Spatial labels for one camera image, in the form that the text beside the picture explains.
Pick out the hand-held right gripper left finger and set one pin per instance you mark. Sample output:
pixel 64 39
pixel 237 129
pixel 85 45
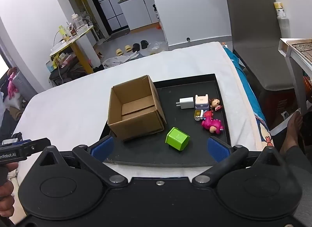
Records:
pixel 102 147

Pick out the grey chair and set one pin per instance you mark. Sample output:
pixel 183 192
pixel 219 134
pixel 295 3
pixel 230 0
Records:
pixel 253 34

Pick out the clear plastic bag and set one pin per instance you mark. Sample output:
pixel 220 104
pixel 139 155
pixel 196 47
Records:
pixel 157 47

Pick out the white side table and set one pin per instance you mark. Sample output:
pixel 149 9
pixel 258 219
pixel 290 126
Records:
pixel 292 58

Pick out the white charger plug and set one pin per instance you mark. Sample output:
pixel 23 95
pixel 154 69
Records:
pixel 186 103

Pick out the purple cube toy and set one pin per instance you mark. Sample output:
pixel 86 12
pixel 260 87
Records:
pixel 201 102

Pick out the orange crate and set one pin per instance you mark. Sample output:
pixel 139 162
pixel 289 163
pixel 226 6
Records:
pixel 307 88

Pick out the pink dinosaur toy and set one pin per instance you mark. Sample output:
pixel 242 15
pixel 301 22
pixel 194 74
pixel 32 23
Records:
pixel 209 122

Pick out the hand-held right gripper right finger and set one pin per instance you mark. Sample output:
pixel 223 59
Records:
pixel 218 150

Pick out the yellow-green bottle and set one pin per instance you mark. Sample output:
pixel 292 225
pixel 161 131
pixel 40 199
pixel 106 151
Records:
pixel 62 30

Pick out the brown patterned mat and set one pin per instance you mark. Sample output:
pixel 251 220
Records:
pixel 302 49

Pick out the pink plush toy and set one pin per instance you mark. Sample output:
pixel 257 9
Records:
pixel 12 86

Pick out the white kitchen cabinet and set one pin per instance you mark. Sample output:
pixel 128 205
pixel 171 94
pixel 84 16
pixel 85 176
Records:
pixel 136 12

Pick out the yellow slipper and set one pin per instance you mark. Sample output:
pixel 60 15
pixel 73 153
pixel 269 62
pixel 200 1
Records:
pixel 119 52
pixel 128 48

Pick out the brown-haired doll figure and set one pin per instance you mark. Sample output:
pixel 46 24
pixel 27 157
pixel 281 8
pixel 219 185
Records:
pixel 215 102

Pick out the black tray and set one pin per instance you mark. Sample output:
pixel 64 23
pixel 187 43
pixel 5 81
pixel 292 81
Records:
pixel 170 90

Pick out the round yellow-rimmed table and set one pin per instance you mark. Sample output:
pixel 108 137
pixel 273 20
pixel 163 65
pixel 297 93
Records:
pixel 80 34

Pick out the clear jar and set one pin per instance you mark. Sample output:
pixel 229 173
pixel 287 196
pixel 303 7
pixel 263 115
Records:
pixel 76 21

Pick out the green plastic box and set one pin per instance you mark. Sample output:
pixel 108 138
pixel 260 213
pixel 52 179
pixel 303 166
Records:
pixel 176 139

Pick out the person's foot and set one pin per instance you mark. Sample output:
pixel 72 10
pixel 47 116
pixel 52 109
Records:
pixel 292 131

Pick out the black framed glass door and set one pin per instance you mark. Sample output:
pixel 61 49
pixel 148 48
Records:
pixel 107 5

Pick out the brown cardboard box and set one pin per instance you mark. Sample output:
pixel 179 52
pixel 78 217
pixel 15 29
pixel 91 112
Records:
pixel 136 127

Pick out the black cushion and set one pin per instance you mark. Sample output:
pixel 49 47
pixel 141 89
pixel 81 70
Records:
pixel 65 75

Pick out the black slipper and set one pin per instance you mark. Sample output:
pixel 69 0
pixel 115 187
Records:
pixel 136 47
pixel 144 44

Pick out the person's left hand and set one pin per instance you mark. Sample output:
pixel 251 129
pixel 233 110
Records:
pixel 6 200

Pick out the grey trousers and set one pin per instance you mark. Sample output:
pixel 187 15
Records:
pixel 299 168

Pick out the blue printed blanket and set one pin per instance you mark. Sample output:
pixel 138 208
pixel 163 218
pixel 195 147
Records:
pixel 253 110

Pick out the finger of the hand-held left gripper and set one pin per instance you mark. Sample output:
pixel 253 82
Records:
pixel 39 145
pixel 23 141

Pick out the orange floor item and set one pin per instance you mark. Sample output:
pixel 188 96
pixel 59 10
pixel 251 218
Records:
pixel 158 26

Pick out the red shoe box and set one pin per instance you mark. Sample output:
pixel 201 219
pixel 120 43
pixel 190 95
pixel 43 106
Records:
pixel 277 105

